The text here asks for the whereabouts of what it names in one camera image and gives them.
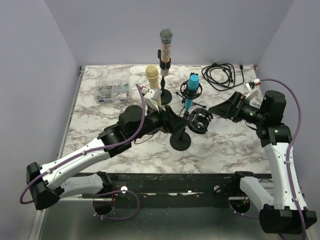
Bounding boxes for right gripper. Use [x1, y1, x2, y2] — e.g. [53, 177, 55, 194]
[209, 90, 267, 125]

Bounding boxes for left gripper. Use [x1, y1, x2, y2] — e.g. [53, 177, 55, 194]
[129, 101, 190, 142]

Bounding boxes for black shock mount round-base stand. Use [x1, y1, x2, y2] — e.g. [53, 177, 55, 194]
[169, 107, 214, 152]

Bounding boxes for black tripod shock mount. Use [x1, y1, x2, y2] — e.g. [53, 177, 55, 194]
[175, 72, 207, 111]

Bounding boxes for blue microphone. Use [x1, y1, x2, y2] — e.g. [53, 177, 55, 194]
[184, 73, 200, 111]

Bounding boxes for yellow microphone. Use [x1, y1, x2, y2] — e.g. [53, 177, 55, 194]
[145, 65, 162, 107]

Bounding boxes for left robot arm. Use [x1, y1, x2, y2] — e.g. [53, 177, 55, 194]
[26, 105, 189, 210]

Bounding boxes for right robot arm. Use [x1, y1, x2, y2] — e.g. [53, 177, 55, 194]
[209, 90, 317, 236]

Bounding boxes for black tall mic stand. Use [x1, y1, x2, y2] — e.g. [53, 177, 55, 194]
[157, 49, 172, 105]

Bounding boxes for glitter microphone silver head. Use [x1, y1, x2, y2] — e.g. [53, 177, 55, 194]
[159, 28, 173, 77]

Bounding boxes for clear plastic parts box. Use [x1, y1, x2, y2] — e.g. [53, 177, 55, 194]
[94, 71, 130, 103]

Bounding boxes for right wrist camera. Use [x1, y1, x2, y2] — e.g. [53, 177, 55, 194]
[245, 78, 261, 102]

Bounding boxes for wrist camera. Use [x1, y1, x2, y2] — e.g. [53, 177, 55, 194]
[245, 78, 261, 102]
[141, 86, 162, 112]

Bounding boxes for black coiled cable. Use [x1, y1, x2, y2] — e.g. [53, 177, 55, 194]
[201, 62, 245, 92]

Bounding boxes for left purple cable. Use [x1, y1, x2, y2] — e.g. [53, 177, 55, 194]
[19, 83, 147, 221]

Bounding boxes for purple cable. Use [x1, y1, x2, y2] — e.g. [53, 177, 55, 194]
[19, 83, 147, 221]
[228, 78, 311, 240]

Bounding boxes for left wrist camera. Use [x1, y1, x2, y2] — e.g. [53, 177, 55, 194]
[141, 86, 162, 112]

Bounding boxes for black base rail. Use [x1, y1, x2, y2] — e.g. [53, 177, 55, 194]
[74, 171, 273, 210]

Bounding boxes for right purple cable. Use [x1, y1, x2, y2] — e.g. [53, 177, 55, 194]
[228, 78, 311, 240]

